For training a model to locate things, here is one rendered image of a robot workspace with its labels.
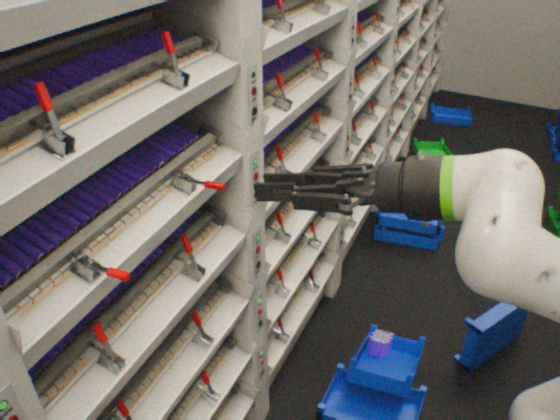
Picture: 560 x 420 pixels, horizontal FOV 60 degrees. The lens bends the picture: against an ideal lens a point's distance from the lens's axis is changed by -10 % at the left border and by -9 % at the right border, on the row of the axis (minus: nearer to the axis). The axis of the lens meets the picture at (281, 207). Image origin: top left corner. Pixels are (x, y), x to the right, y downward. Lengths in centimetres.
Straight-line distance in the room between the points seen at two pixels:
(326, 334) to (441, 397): 48
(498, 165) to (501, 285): 17
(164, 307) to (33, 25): 57
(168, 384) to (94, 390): 26
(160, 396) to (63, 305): 41
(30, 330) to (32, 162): 21
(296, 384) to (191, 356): 72
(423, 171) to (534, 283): 22
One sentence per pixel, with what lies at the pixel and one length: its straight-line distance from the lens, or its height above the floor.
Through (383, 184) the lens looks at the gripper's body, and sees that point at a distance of 75.
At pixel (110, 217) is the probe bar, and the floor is 97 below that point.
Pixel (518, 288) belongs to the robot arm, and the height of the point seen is 102.
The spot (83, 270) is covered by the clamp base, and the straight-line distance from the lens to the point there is 76.
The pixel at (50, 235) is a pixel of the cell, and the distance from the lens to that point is 80.
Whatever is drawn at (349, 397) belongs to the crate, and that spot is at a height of 0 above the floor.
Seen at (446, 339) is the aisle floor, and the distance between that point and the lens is 204.
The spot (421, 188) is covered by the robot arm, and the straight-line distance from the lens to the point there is 73.
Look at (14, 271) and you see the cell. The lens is 75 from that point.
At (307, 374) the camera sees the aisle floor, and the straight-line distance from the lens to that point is 184.
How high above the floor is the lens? 139
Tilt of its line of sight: 31 degrees down
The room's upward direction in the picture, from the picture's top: straight up
